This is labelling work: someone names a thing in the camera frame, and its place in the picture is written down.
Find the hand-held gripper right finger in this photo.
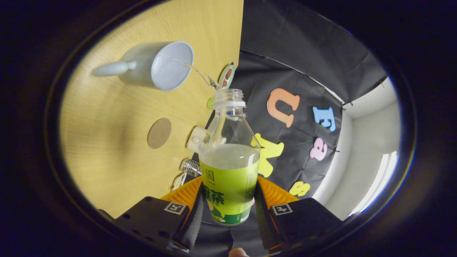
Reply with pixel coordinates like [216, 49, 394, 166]
[254, 176, 343, 252]

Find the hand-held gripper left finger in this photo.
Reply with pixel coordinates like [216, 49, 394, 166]
[114, 176, 205, 252]

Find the green label juice bottle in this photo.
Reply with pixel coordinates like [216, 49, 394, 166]
[198, 89, 260, 226]

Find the round brown coaster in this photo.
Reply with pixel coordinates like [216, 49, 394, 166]
[147, 118, 172, 149]

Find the white cup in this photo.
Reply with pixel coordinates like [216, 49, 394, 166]
[92, 41, 194, 91]

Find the white divided tray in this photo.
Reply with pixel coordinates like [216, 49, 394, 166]
[172, 173, 187, 191]

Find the glass jar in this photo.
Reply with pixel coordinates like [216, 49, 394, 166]
[181, 158, 202, 177]

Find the wooden table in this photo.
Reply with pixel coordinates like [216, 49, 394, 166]
[59, 0, 245, 219]

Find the white toaster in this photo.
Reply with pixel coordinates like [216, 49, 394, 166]
[186, 126, 207, 154]

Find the pale green plate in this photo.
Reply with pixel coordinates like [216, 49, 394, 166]
[218, 64, 235, 90]

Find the black backdrop cloth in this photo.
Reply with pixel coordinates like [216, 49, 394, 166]
[193, 0, 389, 257]

